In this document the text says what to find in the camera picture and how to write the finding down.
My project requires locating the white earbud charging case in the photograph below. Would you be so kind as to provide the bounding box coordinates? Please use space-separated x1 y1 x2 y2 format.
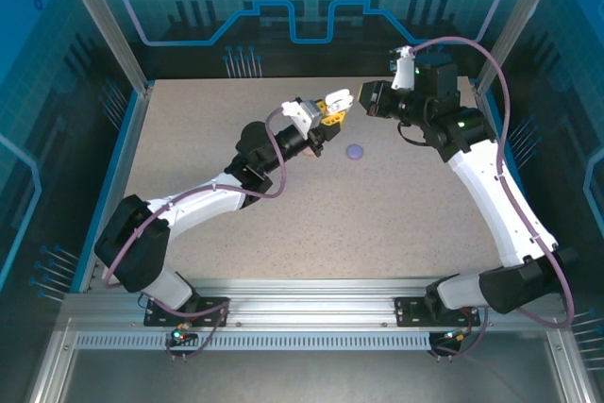
324 88 355 114

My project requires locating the clear blue printed back panel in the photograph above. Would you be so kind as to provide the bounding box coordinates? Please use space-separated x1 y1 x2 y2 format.
101 0 520 79

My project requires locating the blue printed side panel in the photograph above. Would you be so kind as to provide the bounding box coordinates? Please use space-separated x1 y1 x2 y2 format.
0 0 143 310
490 0 604 328

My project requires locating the small connector board with LEDs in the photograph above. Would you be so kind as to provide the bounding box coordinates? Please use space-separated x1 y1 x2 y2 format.
164 325 199 347
431 327 473 347

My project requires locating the aluminium frame post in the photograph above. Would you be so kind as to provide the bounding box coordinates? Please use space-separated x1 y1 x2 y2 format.
474 0 570 95
51 0 155 95

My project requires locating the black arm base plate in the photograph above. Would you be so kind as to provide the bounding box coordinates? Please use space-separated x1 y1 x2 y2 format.
143 296 231 328
394 296 482 328

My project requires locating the aluminium mounting rail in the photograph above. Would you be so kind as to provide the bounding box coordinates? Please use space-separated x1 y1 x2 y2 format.
60 277 567 334

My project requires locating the slotted cable duct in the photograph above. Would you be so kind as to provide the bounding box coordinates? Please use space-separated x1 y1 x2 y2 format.
73 331 435 352

